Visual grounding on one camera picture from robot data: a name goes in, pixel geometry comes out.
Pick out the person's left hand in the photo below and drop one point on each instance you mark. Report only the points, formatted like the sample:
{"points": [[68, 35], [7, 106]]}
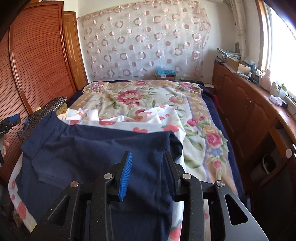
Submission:
{"points": [[5, 143]]}

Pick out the cardboard box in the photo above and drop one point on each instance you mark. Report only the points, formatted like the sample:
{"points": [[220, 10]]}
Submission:
{"points": [[238, 66]]}

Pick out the floral blanket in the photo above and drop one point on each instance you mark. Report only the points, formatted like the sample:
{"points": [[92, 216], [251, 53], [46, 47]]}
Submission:
{"points": [[138, 97]]}

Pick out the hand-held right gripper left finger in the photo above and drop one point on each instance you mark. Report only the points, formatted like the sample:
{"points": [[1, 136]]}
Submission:
{"points": [[124, 178]]}

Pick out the floral quilt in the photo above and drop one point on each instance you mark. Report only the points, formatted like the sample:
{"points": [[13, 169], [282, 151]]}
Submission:
{"points": [[208, 92]]}

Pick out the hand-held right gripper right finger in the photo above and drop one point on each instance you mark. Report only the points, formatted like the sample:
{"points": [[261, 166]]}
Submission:
{"points": [[174, 176]]}

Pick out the stack of folded cloths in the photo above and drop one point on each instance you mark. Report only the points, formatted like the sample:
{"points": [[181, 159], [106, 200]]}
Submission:
{"points": [[227, 54]]}

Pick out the white plastic bottle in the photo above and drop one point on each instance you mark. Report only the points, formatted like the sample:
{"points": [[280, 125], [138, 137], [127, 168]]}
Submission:
{"points": [[264, 80]]}

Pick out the sheer circle-patterned curtain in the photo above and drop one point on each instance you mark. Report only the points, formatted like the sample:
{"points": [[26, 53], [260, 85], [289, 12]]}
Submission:
{"points": [[143, 46]]}

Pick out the wooden louvered wardrobe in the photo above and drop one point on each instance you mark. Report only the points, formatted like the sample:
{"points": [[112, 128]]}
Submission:
{"points": [[34, 58]]}

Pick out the small white tissue pack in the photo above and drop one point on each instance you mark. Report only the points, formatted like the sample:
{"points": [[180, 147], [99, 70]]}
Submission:
{"points": [[276, 100]]}

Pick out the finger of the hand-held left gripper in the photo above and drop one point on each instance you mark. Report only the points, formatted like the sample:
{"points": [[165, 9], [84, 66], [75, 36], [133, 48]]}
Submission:
{"points": [[12, 119]]}

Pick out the blue plastic bag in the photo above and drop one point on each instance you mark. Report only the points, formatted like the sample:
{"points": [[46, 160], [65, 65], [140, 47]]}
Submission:
{"points": [[164, 71]]}

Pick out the navy printed t-shirt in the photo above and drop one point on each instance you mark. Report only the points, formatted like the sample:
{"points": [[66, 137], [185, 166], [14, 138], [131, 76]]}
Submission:
{"points": [[81, 157]]}

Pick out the long wooden cabinet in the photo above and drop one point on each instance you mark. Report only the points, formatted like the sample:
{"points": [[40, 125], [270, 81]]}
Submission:
{"points": [[242, 104]]}

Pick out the white patterned window curtain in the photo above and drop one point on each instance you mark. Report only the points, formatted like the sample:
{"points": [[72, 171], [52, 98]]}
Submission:
{"points": [[239, 27]]}

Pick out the small waste bin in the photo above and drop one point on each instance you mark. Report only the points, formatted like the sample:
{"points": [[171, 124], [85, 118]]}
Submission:
{"points": [[268, 165]]}

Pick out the small green capped bottle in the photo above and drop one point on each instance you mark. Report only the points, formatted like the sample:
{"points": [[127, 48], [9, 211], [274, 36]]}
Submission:
{"points": [[283, 90]]}

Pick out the wooden framed window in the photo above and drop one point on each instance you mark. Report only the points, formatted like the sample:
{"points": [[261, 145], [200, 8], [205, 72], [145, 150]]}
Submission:
{"points": [[282, 46]]}

